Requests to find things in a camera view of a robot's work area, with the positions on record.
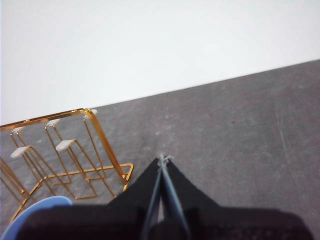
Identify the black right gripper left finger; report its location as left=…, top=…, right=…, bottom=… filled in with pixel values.
left=14, top=156, right=164, bottom=240

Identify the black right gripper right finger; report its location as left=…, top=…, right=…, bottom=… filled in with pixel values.
left=163, top=158, right=315, bottom=240

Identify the blue ribbed cup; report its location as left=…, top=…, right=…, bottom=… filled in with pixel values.
left=6, top=195, right=74, bottom=240

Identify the gold wire cup rack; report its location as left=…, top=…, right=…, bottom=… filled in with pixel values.
left=0, top=107, right=134, bottom=223

